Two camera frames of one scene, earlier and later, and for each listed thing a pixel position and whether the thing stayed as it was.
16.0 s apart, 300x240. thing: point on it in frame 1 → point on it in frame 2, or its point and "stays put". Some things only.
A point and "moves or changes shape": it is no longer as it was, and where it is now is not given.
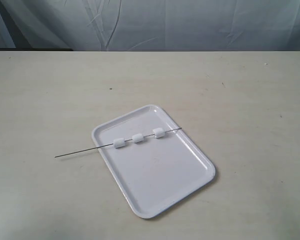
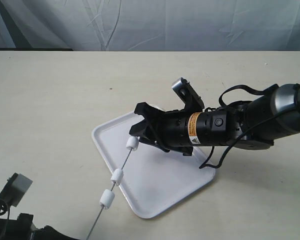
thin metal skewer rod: (111, 144) → (102, 207)
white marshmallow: (119, 142) → (107, 198)
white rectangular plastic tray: (157, 173) stays put
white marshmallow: (158, 132) moves or changes shape
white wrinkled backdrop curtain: (151, 25) stays put
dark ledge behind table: (28, 49) stays put
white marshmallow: (137, 138) moves or changes shape
